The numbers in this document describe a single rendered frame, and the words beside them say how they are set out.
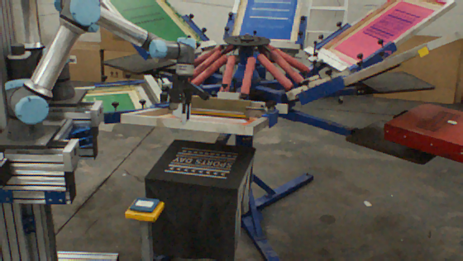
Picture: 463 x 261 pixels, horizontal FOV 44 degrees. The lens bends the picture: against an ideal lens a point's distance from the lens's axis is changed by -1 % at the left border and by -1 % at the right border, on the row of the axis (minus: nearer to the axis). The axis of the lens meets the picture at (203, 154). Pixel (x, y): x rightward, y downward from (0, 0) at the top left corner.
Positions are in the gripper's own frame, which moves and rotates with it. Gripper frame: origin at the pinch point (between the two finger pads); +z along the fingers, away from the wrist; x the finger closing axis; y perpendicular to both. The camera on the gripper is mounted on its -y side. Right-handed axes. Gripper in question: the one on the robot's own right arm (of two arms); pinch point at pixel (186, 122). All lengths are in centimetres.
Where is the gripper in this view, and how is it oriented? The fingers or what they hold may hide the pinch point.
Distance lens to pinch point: 244.7
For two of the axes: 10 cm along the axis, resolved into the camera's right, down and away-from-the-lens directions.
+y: -9.7, -1.0, 2.3
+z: -0.7, 9.8, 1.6
